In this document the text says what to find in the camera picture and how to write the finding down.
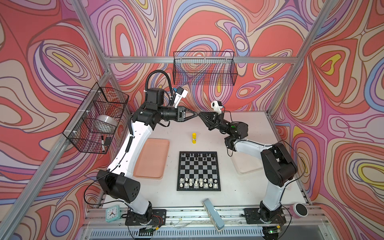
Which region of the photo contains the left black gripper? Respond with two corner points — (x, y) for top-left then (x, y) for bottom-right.
(157, 106), (198, 124)

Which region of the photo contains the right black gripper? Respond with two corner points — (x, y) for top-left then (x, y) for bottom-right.
(199, 111), (234, 136)

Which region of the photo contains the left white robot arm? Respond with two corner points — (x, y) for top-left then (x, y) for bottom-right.
(97, 87), (197, 215)

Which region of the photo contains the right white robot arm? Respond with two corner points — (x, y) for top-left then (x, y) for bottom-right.
(198, 112), (298, 223)

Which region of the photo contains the black and silver chessboard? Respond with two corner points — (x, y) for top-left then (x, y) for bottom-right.
(177, 151), (221, 192)

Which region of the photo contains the white plastic tray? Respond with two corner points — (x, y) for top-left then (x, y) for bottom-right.
(231, 152), (264, 175)

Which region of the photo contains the pink plastic tray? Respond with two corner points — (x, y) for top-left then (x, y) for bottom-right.
(133, 139), (170, 180)

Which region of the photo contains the silver tape roll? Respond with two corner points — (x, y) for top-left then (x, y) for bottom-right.
(95, 115), (118, 131)

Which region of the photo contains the black marker pen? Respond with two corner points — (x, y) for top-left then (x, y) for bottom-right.
(101, 136), (105, 153)

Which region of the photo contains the grey stapler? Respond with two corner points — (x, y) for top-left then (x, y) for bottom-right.
(202, 199), (225, 232)

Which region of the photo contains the green alarm clock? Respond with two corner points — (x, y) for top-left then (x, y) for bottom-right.
(105, 205), (121, 223)

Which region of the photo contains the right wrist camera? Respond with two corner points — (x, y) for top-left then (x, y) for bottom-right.
(211, 101), (224, 115)

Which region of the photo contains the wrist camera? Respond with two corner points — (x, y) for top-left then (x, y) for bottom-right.
(211, 101), (224, 115)
(173, 87), (188, 108)

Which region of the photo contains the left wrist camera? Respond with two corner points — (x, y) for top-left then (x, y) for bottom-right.
(173, 87), (188, 108)

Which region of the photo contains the back black wire basket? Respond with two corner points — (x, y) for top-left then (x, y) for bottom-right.
(173, 50), (238, 86)

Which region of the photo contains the black wire basket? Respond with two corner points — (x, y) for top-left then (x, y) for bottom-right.
(63, 83), (129, 154)
(173, 50), (238, 86)

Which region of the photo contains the left black wire basket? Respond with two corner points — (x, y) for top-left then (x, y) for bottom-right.
(63, 83), (129, 154)

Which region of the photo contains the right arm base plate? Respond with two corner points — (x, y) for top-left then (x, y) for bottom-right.
(242, 208), (287, 226)

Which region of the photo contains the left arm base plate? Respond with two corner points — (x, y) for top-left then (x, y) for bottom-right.
(125, 209), (167, 227)

